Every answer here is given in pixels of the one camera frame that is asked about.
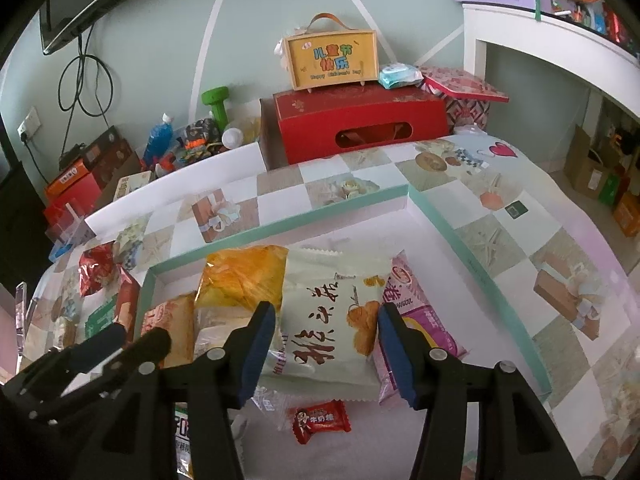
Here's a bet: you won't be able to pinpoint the blue wet wipes pack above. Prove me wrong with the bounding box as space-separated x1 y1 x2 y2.
378 64 425 90

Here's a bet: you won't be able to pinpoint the orange cardboard box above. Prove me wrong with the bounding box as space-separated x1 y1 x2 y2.
45 157 94 199

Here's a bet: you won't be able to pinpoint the red gift box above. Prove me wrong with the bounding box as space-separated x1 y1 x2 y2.
260 84 448 171

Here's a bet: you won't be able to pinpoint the white wall outlet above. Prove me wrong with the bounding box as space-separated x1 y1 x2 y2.
17 106 42 142

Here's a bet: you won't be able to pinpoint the green snack packet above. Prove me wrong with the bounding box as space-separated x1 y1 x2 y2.
84 295 119 339

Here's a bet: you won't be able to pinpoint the brown paper bag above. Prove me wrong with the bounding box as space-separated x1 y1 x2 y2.
565 125 607 192

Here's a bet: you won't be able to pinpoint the small green box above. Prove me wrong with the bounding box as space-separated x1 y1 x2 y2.
600 172 622 207

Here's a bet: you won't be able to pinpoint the yellow snack packet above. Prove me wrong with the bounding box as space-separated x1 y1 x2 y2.
194 246 290 311

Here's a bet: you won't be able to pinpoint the brown cardboard box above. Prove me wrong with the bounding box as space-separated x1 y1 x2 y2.
82 126 136 182

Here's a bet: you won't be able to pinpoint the pale green pastry packet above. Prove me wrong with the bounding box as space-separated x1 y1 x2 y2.
259 247 393 402

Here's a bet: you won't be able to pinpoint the white printed box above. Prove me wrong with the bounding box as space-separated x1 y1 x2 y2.
114 170 153 202

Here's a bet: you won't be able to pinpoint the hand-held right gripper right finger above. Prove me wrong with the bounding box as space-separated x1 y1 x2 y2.
377 302 563 480

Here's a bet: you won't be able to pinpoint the red patterned tin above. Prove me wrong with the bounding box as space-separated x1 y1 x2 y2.
417 65 510 131

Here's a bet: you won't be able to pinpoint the white open carton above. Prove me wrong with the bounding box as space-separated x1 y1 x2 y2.
85 135 273 237

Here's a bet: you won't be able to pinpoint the clear plastic container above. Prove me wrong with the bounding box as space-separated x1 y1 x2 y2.
45 200 99 247

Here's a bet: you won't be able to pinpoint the pink snack packet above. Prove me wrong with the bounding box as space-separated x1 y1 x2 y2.
372 255 471 406

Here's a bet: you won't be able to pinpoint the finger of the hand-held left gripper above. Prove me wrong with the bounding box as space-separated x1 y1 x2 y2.
100 329 172 386
20 324 126 386

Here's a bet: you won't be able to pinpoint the teal-edged white shallow box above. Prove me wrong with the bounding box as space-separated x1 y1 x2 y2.
132 183 553 480

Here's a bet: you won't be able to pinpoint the wooden box with handle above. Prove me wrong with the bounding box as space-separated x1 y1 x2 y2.
276 12 378 94

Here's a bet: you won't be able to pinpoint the clear plastic holder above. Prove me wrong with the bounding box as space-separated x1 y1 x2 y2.
14 282 29 357

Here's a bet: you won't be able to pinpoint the small red candy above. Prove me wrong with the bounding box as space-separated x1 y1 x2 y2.
289 400 352 445

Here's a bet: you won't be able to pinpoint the dark colorful toy bag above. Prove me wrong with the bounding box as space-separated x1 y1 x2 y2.
177 119 223 166

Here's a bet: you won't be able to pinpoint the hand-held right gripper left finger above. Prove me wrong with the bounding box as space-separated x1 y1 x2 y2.
82 301 277 480

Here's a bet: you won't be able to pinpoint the black cabinet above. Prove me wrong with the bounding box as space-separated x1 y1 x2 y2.
0 130 52 288

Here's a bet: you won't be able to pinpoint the green dumbbell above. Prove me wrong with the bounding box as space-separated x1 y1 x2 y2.
201 87 232 131

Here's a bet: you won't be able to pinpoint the blue liquid bottle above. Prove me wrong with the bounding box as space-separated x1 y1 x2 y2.
142 114 175 168

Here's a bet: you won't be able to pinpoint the white desk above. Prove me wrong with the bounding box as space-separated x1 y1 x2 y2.
462 2 640 192

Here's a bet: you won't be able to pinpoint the black cables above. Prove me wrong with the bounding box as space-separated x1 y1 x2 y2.
57 30 117 161

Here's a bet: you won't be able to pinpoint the small orange box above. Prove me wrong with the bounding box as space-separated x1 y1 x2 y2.
612 190 640 239

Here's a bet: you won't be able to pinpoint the black monitor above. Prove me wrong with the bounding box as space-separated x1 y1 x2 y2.
40 0 168 57

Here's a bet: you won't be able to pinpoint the orange tan snack packet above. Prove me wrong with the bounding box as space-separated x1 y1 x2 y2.
140 291 197 368

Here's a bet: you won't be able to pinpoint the tall red cracker packet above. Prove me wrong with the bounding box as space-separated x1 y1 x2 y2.
114 265 142 332

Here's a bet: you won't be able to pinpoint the crumpled red snack packet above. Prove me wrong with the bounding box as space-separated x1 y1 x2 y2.
77 241 121 297

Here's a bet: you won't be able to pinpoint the small green white packet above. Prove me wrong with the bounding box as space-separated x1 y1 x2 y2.
172 404 202 479

